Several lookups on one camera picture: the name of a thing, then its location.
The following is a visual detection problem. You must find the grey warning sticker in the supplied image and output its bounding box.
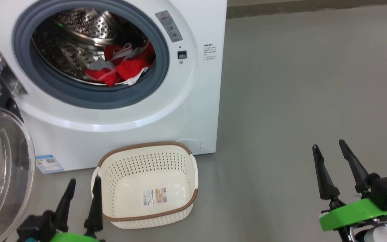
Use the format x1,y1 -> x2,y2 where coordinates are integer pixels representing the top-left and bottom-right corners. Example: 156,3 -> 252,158
155,11 -> 183,43

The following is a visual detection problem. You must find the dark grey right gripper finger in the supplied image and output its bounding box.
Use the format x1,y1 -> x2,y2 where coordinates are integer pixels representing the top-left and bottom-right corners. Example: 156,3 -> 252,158
339,139 -> 379,195
312,144 -> 341,201

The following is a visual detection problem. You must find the white front-load washing machine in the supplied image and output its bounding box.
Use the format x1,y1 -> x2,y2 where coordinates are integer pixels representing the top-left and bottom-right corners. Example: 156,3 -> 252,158
0,0 -> 228,173

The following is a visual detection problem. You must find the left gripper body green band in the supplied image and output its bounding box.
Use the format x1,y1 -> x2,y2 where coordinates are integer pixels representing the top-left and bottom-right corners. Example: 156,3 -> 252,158
16,211 -> 106,242

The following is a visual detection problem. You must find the metal door hinge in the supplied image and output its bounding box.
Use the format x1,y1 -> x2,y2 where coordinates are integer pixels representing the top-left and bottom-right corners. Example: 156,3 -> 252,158
0,49 -> 28,98

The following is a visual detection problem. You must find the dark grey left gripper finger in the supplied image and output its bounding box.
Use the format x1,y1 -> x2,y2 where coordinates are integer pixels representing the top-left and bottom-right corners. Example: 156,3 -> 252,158
84,176 -> 104,236
53,178 -> 77,232

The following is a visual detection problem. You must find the blue energy label sticker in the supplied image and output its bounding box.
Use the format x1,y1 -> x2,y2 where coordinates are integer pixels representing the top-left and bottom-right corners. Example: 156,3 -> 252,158
35,154 -> 65,174

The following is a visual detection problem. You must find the washing machine glass door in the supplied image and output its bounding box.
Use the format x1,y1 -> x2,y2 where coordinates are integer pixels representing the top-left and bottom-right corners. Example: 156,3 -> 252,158
0,60 -> 35,242

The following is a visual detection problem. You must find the red and white garment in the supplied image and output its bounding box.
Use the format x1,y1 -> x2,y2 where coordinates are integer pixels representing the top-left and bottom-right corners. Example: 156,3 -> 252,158
84,42 -> 156,87

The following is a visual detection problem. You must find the cream laundry basket brown rim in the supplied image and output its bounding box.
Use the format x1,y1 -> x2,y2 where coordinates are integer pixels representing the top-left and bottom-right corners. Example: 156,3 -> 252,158
91,141 -> 199,230

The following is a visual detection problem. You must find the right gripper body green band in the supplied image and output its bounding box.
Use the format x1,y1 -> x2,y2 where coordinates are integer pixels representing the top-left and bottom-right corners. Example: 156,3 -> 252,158
319,173 -> 387,233

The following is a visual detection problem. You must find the printed label sticker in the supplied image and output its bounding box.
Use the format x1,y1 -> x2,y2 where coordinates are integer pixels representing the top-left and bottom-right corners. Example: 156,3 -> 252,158
142,187 -> 168,206

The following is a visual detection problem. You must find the round white filter cover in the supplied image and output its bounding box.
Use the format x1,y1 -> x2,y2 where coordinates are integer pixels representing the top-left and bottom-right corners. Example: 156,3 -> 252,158
176,138 -> 201,155

